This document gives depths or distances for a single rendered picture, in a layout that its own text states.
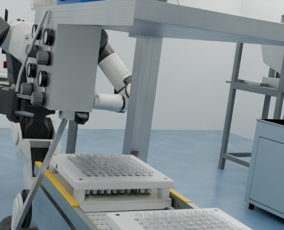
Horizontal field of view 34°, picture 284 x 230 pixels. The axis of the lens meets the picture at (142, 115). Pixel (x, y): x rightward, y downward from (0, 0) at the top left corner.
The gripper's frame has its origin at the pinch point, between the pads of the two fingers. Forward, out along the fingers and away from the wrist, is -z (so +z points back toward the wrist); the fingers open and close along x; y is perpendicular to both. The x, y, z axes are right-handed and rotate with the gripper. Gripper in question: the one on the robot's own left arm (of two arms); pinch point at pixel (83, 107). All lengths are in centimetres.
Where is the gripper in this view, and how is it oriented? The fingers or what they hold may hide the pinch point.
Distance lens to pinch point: 160.0
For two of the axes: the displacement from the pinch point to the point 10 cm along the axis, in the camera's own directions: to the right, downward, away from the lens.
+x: -1.2, 9.8, 1.3
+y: -9.5, -0.8, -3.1
